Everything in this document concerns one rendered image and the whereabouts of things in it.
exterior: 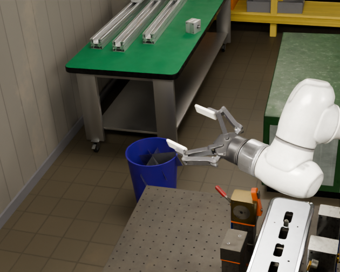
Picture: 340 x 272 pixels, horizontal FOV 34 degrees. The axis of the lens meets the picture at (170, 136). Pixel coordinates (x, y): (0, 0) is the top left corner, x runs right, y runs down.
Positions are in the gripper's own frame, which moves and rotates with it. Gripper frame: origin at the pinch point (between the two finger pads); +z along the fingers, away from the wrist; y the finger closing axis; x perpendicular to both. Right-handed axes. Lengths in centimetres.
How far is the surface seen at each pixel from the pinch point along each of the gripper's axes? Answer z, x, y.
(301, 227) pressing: -15, -87, 23
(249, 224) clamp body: 5, -92, 15
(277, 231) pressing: -9, -85, 15
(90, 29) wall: 283, -195, 144
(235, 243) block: -1, -75, -1
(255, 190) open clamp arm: 7, -78, 24
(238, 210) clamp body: 10, -85, 16
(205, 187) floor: 109, -229, 72
